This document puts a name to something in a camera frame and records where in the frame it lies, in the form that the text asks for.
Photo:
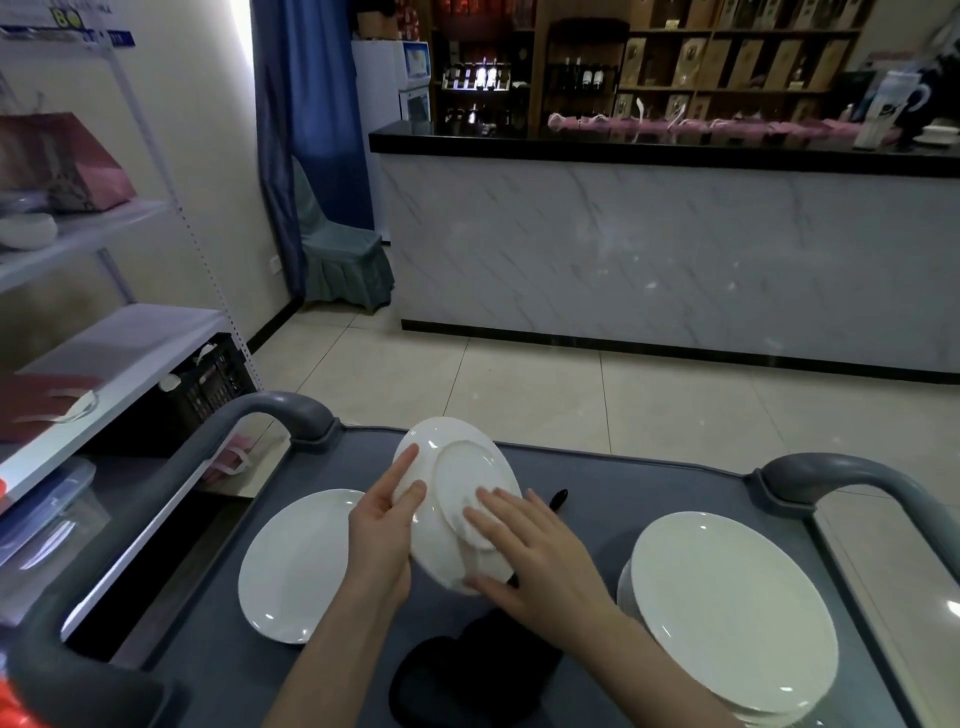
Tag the stack of white plates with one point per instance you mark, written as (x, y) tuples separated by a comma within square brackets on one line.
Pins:
[(435, 450), (727, 600)]

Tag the blue curtain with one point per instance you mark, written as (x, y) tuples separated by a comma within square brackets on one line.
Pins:
[(315, 90)]

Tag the black plastic crate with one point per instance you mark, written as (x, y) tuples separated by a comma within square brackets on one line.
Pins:
[(217, 386)]

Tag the chair with grey-green cover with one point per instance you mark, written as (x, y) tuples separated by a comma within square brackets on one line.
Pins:
[(345, 262)]

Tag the white bowl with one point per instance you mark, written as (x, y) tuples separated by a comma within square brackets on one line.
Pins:
[(26, 231)]

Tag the wooden shelf with boxes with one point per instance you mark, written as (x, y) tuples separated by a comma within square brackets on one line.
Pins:
[(742, 60)]

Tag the white round plate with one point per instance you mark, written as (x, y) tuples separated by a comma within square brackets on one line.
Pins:
[(292, 570)]

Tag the dark wine rack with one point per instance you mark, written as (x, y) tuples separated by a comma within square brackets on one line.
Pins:
[(583, 75)]

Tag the white appliance blue panel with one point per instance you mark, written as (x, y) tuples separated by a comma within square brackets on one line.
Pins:
[(415, 67)]

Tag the grey service cart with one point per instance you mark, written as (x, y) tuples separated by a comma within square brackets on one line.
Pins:
[(637, 480)]

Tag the white metal shelf rack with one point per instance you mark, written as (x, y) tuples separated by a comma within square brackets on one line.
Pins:
[(120, 352)]

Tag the black pegged stand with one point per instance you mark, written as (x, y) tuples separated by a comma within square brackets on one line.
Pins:
[(945, 67)]

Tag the marble bar counter black top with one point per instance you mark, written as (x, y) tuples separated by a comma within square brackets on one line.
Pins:
[(660, 247)]

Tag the white refrigerator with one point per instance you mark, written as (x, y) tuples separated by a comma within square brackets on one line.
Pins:
[(375, 82)]

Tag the person's left forearm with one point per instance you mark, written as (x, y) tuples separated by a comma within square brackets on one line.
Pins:
[(337, 667)]

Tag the dark blue cleaning cloth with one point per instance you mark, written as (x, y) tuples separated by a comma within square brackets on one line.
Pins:
[(465, 675)]

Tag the small white cup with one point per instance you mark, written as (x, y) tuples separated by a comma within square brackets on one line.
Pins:
[(170, 383)]

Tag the person's left hand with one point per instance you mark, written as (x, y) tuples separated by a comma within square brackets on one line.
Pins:
[(379, 540)]

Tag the clear container blue lid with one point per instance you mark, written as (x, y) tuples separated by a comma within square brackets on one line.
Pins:
[(45, 517)]

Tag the row of pink bags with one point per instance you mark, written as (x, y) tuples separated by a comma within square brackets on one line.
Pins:
[(712, 129)]

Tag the white cup on saucer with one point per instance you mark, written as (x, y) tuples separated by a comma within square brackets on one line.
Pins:
[(939, 135)]

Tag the person's right hand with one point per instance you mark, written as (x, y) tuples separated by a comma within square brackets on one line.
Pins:
[(547, 570)]

